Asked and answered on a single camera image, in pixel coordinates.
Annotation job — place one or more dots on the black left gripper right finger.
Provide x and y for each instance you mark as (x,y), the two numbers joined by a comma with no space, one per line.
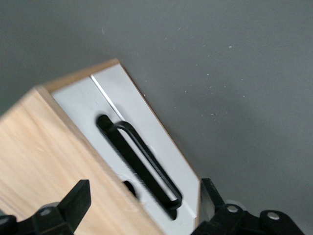
(227,220)

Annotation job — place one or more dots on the wooden drawer cabinet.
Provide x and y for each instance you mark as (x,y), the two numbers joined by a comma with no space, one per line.
(36,147)

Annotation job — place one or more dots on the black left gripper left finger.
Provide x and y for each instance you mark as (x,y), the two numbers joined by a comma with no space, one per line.
(61,215)

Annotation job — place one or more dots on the white-fronted wooden drawer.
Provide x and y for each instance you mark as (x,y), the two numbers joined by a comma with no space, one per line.
(151,137)

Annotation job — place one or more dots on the dark grey table mat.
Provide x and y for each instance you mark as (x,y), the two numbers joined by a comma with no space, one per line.
(220,73)

